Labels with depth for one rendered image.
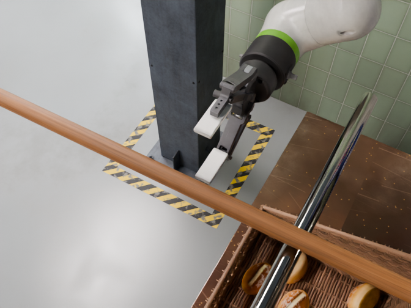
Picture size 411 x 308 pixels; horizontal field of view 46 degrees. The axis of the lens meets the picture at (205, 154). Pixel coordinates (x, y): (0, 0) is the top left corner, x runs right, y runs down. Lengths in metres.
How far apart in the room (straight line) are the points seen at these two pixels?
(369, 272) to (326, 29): 0.43
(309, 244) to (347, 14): 0.39
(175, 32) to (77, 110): 1.02
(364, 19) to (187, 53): 0.83
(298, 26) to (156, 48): 0.83
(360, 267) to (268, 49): 0.41
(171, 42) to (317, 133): 0.56
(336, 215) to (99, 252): 1.01
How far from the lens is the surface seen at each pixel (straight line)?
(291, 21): 0.94
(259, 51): 0.88
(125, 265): 2.01
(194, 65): 1.63
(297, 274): 1.30
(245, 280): 1.30
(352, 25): 0.88
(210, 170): 0.85
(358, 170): 1.57
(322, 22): 0.90
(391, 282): 0.72
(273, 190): 1.47
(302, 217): 0.77
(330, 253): 0.72
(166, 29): 1.59
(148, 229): 2.06
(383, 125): 2.32
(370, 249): 1.23
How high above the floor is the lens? 1.85
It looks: 56 degrees down
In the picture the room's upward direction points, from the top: straight up
